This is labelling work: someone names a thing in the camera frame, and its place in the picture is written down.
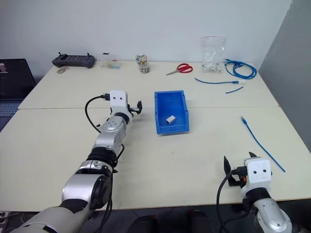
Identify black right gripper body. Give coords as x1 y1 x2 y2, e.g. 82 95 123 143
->
228 166 248 188

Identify blue plastic bin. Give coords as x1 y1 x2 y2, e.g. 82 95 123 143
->
154 90 190 136

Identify clear jar of colourful beads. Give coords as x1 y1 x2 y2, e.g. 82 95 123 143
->
135 54 151 75

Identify clear plastic parts box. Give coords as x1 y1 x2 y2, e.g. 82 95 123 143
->
98 54 121 69

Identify dark rounded shape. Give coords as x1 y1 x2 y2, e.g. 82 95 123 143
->
186 210 214 233

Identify black remote controller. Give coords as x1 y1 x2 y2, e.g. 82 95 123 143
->
52 51 96 69

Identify clear bag of connectors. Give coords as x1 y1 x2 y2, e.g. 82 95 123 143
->
200 35 227 74

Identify black laptop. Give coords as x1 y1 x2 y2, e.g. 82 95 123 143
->
0 58 37 133

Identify straight blue cable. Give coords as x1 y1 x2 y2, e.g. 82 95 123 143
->
240 116 286 173

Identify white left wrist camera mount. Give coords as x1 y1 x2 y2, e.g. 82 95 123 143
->
109 90 134 123

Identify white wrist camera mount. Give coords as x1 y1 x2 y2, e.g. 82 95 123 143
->
240 157 273 196
109 90 134 123

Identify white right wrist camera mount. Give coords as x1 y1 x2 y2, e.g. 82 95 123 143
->
240 157 273 196

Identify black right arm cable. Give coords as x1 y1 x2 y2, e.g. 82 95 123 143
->
216 172 246 233

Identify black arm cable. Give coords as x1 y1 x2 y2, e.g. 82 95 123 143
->
216 172 246 233
85 94 111 133

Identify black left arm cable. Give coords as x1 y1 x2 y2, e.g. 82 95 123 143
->
85 94 111 133

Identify red handled scissors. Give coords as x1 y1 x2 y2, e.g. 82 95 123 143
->
166 63 193 76

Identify short blue cable piece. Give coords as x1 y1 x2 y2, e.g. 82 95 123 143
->
225 86 244 94

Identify blue cable with connector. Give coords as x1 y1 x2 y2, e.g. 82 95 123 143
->
194 77 246 85

